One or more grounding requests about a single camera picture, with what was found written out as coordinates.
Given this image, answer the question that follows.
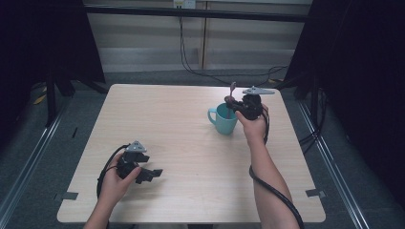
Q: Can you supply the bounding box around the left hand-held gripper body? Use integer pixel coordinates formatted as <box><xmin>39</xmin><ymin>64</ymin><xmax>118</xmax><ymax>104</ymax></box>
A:
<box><xmin>116</xmin><ymin>140</ymin><xmax>151</xmax><ymax>179</ymax></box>

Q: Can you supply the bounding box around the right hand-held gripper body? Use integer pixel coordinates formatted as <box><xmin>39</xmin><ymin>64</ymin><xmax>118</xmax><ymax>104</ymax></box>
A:
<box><xmin>237</xmin><ymin>85</ymin><xmax>276</xmax><ymax>121</ymax></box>

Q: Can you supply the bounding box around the pink toothbrush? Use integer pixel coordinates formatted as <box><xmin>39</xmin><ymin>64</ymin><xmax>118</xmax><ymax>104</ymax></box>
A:
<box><xmin>225</xmin><ymin>81</ymin><xmax>238</xmax><ymax>120</ymax></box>

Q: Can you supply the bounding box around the teal cup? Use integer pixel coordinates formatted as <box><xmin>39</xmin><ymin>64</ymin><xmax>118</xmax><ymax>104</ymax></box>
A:
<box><xmin>207</xmin><ymin>102</ymin><xmax>239</xmax><ymax>135</ymax></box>

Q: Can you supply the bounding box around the person's right hand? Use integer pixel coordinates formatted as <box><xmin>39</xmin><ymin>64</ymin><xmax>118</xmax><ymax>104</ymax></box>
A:
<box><xmin>234</xmin><ymin>104</ymin><xmax>270</xmax><ymax>147</ymax></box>

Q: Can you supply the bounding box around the person's left hand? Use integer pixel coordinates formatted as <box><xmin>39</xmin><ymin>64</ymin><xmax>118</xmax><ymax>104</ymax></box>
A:
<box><xmin>98</xmin><ymin>153</ymin><xmax>142</xmax><ymax>203</ymax></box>

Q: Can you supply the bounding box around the black horizontal bar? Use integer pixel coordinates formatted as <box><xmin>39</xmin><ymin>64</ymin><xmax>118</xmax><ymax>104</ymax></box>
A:
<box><xmin>85</xmin><ymin>5</ymin><xmax>309</xmax><ymax>23</ymax></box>

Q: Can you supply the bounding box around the black metal stand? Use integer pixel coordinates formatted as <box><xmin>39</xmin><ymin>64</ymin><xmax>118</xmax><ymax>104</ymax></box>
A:
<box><xmin>44</xmin><ymin>68</ymin><xmax>109</xmax><ymax>128</ymax></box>

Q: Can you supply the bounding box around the grey tape piece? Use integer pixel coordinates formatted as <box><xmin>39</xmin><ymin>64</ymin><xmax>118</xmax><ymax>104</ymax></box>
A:
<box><xmin>305</xmin><ymin>188</ymin><xmax>327</xmax><ymax>198</ymax></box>

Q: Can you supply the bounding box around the yellow floor tape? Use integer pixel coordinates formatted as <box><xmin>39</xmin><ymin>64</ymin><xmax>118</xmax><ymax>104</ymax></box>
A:
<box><xmin>32</xmin><ymin>86</ymin><xmax>48</xmax><ymax>106</ymax></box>

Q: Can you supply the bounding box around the black curtain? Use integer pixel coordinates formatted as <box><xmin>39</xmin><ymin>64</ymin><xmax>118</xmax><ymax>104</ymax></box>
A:
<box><xmin>283</xmin><ymin>0</ymin><xmax>405</xmax><ymax>209</ymax></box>
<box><xmin>0</xmin><ymin>0</ymin><xmax>107</xmax><ymax>151</ymax></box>

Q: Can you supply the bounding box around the long black floor cable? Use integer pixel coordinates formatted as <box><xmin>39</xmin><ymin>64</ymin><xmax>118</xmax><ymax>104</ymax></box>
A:
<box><xmin>178</xmin><ymin>8</ymin><xmax>289</xmax><ymax>88</ymax></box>

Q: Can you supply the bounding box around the bundle of black cables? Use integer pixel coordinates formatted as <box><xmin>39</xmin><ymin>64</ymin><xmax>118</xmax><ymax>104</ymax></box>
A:
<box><xmin>298</xmin><ymin>89</ymin><xmax>329</xmax><ymax>156</ymax></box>

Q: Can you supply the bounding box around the right hand-held gripper black cable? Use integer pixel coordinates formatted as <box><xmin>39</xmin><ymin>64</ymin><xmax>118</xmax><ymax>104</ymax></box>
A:
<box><xmin>248</xmin><ymin>106</ymin><xmax>306</xmax><ymax>229</ymax></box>

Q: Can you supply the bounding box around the metal floor rail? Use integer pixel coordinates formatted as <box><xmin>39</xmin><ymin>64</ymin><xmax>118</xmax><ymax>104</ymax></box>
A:
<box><xmin>297</xmin><ymin>101</ymin><xmax>372</xmax><ymax>229</ymax></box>
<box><xmin>0</xmin><ymin>104</ymin><xmax>65</xmax><ymax>220</ymax></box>

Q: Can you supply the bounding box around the white wall power outlet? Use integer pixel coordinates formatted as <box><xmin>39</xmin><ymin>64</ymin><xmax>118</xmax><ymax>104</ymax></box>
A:
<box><xmin>173</xmin><ymin>0</ymin><xmax>197</xmax><ymax>10</ymax></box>

